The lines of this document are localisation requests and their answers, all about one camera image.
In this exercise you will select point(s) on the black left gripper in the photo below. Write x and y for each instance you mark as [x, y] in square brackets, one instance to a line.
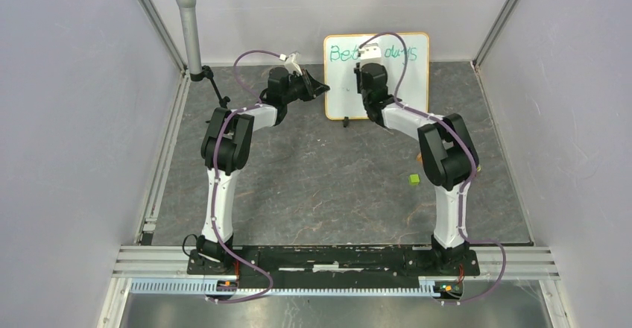
[311, 87]

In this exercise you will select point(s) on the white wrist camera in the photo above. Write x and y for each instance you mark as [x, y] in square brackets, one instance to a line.
[370, 53]
[290, 62]

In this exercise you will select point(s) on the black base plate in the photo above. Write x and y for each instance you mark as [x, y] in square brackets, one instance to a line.
[332, 267]

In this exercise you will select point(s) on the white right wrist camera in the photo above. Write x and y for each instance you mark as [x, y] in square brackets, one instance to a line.
[370, 53]

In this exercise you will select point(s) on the yellow-framed whiteboard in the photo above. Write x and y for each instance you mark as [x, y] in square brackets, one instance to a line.
[406, 61]

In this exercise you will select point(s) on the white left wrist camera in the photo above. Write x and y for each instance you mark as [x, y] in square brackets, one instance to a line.
[290, 62]

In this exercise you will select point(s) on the grey microphone on stand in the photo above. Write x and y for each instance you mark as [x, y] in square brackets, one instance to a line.
[197, 70]

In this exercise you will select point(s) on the green cube block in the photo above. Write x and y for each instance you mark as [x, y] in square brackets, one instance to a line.
[414, 179]

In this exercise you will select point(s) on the aluminium frame rail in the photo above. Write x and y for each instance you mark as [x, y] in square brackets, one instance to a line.
[519, 286]

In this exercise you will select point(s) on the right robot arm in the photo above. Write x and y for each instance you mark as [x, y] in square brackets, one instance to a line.
[448, 157]

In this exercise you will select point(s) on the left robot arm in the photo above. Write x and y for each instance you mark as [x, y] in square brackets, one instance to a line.
[226, 150]

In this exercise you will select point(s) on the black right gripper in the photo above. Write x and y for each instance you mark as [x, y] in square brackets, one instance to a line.
[356, 71]

